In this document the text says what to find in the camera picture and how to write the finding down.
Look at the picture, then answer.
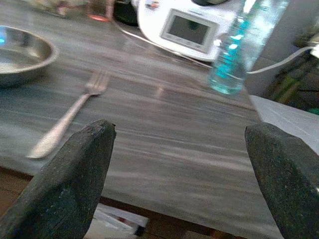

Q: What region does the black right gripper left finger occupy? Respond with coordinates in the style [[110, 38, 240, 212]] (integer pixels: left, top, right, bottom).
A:
[[0, 119, 117, 239]]

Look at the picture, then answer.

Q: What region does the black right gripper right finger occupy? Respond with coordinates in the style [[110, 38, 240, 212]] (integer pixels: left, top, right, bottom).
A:
[[245, 122, 319, 239]]

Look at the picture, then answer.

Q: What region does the white printed cardboard box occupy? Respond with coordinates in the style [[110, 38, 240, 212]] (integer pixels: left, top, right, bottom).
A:
[[84, 202, 149, 239]]

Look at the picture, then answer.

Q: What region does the white plastic folding table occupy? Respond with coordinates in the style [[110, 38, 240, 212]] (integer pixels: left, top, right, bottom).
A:
[[249, 94, 319, 156]]

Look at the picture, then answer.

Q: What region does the silver metal fork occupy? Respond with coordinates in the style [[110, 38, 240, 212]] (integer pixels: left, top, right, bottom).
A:
[[26, 70, 111, 159]]

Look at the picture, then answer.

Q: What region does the grey marble top wooden table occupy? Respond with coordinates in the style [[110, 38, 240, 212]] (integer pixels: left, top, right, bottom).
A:
[[0, 0, 285, 239]]

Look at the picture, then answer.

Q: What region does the round steel plate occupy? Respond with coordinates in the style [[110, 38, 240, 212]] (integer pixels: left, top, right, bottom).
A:
[[0, 24, 59, 87]]

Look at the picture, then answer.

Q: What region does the blue clear water bottle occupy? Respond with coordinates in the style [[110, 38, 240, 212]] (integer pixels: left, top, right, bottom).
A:
[[207, 0, 290, 96]]

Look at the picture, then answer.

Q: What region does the white power adapter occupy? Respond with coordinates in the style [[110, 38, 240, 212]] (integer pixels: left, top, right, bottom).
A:
[[308, 41, 319, 57]]

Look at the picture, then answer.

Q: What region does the pink drinking glass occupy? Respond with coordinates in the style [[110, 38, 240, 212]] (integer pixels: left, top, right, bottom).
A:
[[87, 0, 114, 23]]

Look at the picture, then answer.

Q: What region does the white kitchen appliance with screen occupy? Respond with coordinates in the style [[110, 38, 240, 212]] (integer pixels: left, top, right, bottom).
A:
[[137, 0, 240, 63]]

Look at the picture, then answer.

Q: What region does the white power cable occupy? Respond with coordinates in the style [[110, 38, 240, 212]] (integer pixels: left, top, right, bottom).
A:
[[246, 45, 318, 75]]

